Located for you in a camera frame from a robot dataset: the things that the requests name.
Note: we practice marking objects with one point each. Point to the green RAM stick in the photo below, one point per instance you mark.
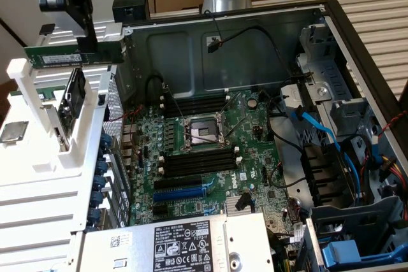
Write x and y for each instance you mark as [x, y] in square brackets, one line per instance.
[48, 59]
[28, 93]

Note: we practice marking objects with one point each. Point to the CPU socket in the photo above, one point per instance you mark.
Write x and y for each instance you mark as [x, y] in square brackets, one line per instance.
[204, 132]

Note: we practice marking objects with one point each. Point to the long black expansion slot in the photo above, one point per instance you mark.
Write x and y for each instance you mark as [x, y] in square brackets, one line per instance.
[178, 183]

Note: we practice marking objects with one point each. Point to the round coin battery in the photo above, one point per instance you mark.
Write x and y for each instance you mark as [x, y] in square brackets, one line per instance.
[252, 103]

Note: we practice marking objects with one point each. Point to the open black PC case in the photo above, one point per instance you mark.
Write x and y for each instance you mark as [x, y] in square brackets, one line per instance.
[178, 58]

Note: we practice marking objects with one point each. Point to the black plastic block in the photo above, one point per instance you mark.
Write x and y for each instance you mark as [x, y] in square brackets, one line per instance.
[130, 7]

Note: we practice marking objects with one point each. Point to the blue plastic latch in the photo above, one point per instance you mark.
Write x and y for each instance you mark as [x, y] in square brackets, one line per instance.
[344, 251]

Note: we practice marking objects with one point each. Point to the silver power supply with label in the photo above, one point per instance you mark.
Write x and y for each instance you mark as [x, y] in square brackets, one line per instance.
[143, 246]

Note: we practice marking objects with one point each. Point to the silver CPU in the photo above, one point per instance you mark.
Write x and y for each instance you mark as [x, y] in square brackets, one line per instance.
[13, 132]

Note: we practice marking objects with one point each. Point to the blue expansion slot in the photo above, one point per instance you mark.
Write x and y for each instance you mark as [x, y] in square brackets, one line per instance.
[178, 194]

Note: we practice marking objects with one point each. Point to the black RAM slot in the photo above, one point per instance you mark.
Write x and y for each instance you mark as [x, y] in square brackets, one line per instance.
[197, 108]
[197, 103]
[197, 99]
[199, 160]
[199, 165]
[199, 170]

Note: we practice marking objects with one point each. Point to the white parts rack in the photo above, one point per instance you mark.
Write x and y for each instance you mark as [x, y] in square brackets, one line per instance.
[38, 189]

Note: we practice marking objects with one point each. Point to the green Dell motherboard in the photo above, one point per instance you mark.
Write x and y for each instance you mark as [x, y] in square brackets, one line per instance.
[223, 176]

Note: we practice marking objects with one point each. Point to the silver finned heatsink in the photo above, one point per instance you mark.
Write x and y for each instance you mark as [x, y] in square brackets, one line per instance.
[237, 203]

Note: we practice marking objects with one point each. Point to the black graphics card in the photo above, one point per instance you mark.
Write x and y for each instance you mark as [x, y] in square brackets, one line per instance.
[74, 97]

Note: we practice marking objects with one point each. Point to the metal locking lever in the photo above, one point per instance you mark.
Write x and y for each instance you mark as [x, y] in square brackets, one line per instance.
[173, 101]
[234, 103]

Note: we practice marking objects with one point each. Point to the short black expansion slot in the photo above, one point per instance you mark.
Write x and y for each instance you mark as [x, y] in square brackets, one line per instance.
[160, 210]

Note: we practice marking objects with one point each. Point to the silver metal disk bay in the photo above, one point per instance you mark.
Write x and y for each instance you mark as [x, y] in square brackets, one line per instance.
[322, 77]

